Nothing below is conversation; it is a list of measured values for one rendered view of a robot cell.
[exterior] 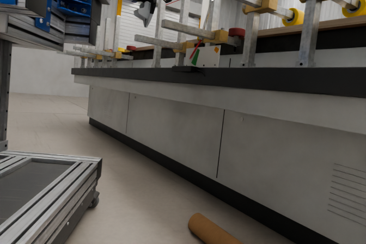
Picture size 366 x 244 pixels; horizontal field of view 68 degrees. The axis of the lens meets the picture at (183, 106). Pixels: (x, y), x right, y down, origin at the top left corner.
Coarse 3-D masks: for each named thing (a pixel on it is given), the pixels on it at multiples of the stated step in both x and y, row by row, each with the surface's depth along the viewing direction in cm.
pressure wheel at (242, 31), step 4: (232, 28) 130; (236, 28) 129; (240, 28) 129; (232, 32) 130; (236, 32) 129; (240, 32) 129; (244, 32) 131; (232, 36) 135; (236, 36) 132; (240, 36) 134; (244, 36) 132
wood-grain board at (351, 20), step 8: (360, 16) 92; (320, 24) 103; (328, 24) 101; (336, 24) 98; (344, 24) 96; (352, 24) 94; (360, 24) 92; (264, 32) 124; (272, 32) 121; (280, 32) 117; (288, 32) 114; (296, 32) 113; (192, 40) 169; (136, 48) 236; (144, 48) 223; (152, 48) 212
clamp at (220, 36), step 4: (216, 32) 123; (220, 32) 121; (224, 32) 122; (216, 36) 123; (220, 36) 121; (224, 36) 122; (204, 40) 129; (208, 40) 127; (212, 40) 125; (216, 40) 122; (220, 40) 121; (224, 40) 123
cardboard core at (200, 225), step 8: (192, 216) 113; (200, 216) 112; (192, 224) 110; (200, 224) 108; (208, 224) 106; (216, 224) 107; (192, 232) 112; (200, 232) 106; (208, 232) 103; (216, 232) 102; (224, 232) 101; (208, 240) 102; (216, 240) 99; (224, 240) 97; (232, 240) 96
